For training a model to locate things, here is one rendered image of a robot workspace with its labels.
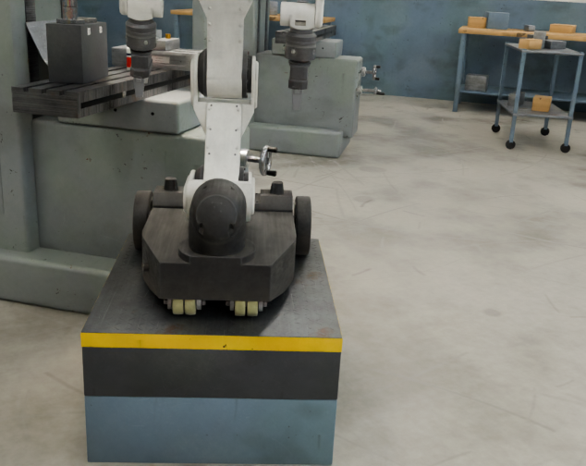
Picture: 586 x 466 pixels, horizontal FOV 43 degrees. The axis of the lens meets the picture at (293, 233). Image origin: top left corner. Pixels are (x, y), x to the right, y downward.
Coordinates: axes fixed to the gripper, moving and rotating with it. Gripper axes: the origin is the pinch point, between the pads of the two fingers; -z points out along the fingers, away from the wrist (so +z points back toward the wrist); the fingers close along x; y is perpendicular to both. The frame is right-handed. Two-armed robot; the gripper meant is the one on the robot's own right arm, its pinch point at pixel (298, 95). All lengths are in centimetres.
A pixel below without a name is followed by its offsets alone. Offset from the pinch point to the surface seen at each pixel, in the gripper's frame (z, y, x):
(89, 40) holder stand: 7, 70, 28
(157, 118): -23, 52, 45
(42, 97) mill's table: -8, 79, 6
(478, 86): -116, -176, 592
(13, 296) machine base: -98, 110, 39
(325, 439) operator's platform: -84, -15, -51
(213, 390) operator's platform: -69, 16, -53
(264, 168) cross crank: -40, 12, 48
